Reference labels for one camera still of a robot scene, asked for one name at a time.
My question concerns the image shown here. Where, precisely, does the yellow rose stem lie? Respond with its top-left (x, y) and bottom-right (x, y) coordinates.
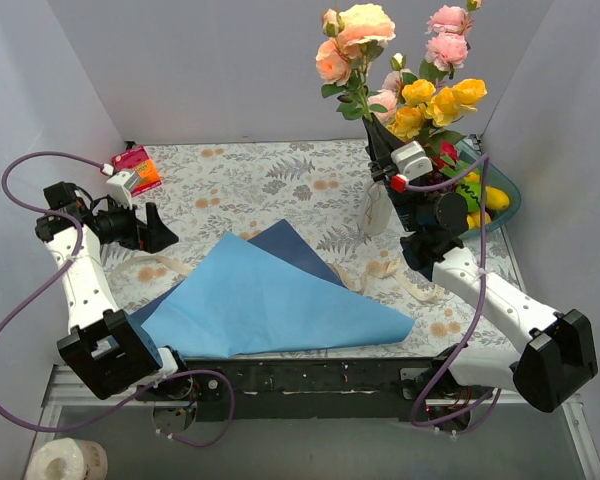
top-left (388, 78), bottom-right (488, 153)

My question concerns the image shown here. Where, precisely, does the cream ribbon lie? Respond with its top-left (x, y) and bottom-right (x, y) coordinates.
top-left (108, 255), bottom-right (444, 304)

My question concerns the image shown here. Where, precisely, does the blue wrapping paper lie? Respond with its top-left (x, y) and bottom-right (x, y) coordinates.
top-left (131, 234), bottom-right (415, 359)

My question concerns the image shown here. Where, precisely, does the small pink bud stem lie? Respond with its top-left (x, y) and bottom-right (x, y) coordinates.
top-left (315, 3), bottom-right (397, 121)

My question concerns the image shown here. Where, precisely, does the pink rose stem long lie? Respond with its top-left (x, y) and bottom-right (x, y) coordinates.
top-left (420, 0), bottom-right (483, 81)

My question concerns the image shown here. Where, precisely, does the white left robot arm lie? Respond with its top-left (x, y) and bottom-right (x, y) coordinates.
top-left (35, 170), bottom-right (193, 400)

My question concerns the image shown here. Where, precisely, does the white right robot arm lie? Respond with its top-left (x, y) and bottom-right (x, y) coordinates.
top-left (363, 116), bottom-right (598, 414)

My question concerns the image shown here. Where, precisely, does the white ribbed ceramic vase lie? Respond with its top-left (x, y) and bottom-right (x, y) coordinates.
top-left (358, 179), bottom-right (393, 236)

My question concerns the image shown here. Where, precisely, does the yellow lemon front right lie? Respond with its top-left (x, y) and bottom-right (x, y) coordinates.
top-left (467, 211), bottom-right (492, 230)

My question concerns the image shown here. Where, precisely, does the yellow lemon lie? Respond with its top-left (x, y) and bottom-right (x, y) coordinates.
top-left (486, 186), bottom-right (510, 212)
top-left (462, 171), bottom-right (481, 185)
top-left (467, 211), bottom-right (492, 230)

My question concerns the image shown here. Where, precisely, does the pink dragon fruit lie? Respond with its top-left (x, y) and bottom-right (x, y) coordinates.
top-left (431, 141), bottom-right (459, 178)

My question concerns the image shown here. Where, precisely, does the yellow lemon back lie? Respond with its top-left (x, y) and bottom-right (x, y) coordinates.
top-left (462, 171), bottom-right (481, 185)

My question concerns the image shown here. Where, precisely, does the floral patterned table mat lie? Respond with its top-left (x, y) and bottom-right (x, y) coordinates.
top-left (74, 137), bottom-right (540, 360)

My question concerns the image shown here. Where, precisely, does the orange pink snack box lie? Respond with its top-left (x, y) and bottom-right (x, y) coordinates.
top-left (111, 146), bottom-right (162, 197)

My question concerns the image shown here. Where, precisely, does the teal plastic fruit basket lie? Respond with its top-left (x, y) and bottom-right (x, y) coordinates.
top-left (455, 138), bottom-right (521, 232)

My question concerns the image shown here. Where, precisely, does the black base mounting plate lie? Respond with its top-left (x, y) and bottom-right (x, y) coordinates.
top-left (140, 357), bottom-right (440, 422)

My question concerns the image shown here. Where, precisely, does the white tape roll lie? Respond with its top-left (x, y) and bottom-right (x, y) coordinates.
top-left (25, 438), bottom-right (108, 480)

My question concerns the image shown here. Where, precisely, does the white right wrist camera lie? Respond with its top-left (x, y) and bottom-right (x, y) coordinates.
top-left (391, 141), bottom-right (433, 181)

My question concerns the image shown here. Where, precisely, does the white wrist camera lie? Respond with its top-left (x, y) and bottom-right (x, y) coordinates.
top-left (106, 169), bottom-right (141, 209)
top-left (391, 141), bottom-right (433, 181)

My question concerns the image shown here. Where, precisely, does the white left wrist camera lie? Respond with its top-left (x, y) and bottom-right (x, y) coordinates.
top-left (106, 169), bottom-right (141, 209)

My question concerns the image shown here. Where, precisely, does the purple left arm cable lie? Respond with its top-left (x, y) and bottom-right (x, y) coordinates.
top-left (0, 151), bottom-right (236, 448)

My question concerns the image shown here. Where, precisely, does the aluminium rail frame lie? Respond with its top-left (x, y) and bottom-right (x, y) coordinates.
top-left (43, 366), bottom-right (600, 479)

